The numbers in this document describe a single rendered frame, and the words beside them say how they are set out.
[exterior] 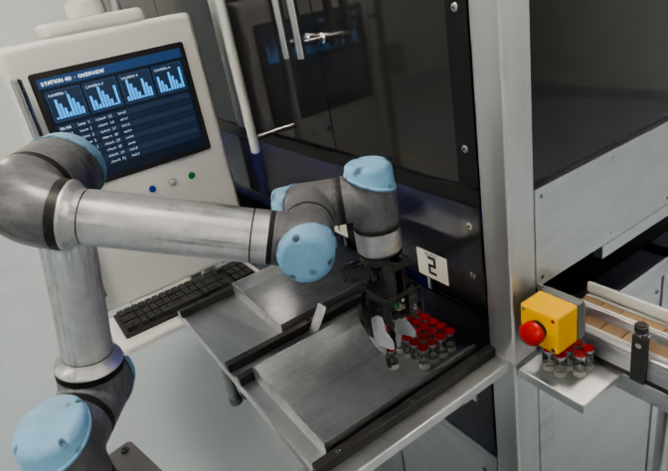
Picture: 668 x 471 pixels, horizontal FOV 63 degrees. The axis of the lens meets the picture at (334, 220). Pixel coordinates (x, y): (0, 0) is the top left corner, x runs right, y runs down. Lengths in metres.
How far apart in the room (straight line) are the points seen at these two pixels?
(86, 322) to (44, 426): 0.17
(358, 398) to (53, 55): 1.09
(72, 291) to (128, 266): 0.73
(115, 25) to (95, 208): 0.92
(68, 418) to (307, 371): 0.42
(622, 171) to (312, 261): 0.67
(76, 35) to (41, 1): 4.59
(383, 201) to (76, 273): 0.50
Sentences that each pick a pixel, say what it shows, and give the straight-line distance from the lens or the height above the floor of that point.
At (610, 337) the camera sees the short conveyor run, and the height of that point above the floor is 0.93.
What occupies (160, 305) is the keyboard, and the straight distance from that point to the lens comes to 1.60.
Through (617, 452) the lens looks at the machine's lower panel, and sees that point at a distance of 1.63.
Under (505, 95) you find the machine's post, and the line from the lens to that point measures 0.85.
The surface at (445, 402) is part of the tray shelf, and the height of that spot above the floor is 0.88.
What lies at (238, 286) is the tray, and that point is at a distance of 1.42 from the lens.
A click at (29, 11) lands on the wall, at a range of 6.14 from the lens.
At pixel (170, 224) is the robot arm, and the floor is 1.32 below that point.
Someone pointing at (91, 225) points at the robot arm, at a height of 1.34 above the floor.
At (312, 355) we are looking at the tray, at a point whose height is 0.88.
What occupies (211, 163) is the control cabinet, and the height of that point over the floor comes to 1.13.
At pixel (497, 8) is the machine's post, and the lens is 0.82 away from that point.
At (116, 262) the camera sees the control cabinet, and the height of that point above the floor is 0.94.
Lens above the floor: 1.57
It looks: 24 degrees down
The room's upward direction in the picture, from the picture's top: 11 degrees counter-clockwise
